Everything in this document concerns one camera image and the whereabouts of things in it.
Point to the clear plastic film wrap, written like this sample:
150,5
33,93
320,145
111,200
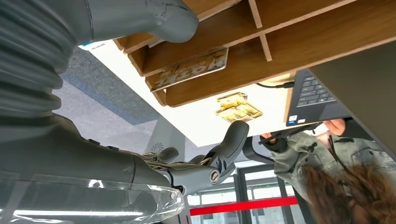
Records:
92,201

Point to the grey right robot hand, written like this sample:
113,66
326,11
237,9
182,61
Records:
92,167

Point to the grey laptop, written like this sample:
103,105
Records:
318,99

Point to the black office chair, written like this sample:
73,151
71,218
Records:
250,151

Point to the wooden card organizer box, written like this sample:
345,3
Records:
294,40

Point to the red barrier belt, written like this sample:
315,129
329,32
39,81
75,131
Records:
247,205

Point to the person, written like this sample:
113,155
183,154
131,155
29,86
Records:
340,167

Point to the white card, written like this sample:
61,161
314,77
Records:
155,43

